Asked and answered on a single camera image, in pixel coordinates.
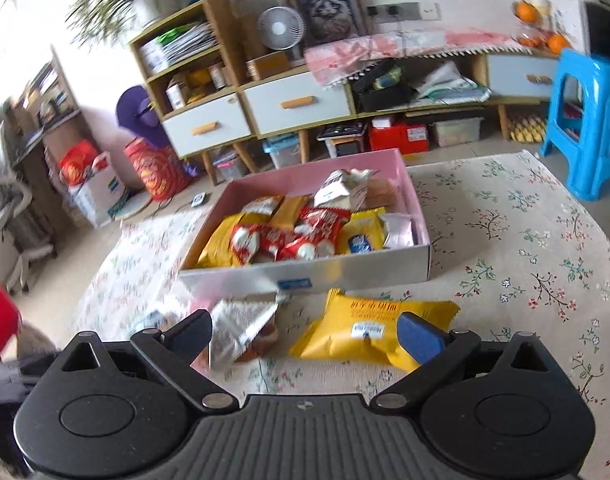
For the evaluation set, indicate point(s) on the large white fan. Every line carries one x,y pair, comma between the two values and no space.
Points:
245,10

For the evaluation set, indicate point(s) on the white office chair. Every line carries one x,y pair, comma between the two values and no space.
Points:
20,240

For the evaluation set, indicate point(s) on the stack of papers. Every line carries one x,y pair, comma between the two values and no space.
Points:
177,45

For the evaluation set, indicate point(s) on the wooden bookcase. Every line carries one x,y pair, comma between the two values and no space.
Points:
50,110

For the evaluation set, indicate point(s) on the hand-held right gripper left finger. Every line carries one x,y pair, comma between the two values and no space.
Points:
192,334

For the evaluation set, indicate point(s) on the red snack packet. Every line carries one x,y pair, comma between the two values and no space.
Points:
282,240
245,242
322,222

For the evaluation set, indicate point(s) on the black bag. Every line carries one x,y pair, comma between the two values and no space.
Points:
385,95

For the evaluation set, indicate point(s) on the blue plastic stool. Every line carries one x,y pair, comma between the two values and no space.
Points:
590,125

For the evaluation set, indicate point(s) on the wall power outlets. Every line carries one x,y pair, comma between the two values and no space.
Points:
405,10

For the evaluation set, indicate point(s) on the pink cardboard box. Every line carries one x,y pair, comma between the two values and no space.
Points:
355,270

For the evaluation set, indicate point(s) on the red and gold gift bag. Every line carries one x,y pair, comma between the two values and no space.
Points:
155,170

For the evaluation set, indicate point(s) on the white shopping bag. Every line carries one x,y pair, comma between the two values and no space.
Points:
97,192

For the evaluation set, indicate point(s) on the blue-lidded storage box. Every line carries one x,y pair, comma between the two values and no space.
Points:
282,150

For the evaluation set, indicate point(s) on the purple object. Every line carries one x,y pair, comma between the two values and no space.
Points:
137,115

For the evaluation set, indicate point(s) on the red plastic bag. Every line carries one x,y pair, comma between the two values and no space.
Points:
77,162

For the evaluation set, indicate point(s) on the white printed snack packet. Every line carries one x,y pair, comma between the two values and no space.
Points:
340,187

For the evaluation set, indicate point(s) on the small white fan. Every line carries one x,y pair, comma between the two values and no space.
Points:
281,30

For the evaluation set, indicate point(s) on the framed animal picture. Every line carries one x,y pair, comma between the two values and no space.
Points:
325,7

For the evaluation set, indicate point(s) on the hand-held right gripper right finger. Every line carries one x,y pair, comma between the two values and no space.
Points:
420,338

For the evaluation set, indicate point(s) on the low wooden cabinet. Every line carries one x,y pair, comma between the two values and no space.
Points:
305,102

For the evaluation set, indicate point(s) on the clear storage box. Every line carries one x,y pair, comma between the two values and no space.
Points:
457,132

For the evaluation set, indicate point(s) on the orange fruit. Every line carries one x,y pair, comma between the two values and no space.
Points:
525,10
559,42

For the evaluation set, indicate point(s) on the pale pink snack packet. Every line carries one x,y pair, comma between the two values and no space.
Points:
399,230

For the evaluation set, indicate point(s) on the silver and white bread packet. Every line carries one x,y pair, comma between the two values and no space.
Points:
240,327

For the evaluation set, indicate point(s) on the red storage box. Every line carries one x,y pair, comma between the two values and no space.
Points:
397,137

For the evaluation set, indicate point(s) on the pink cloth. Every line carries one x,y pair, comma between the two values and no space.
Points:
410,42

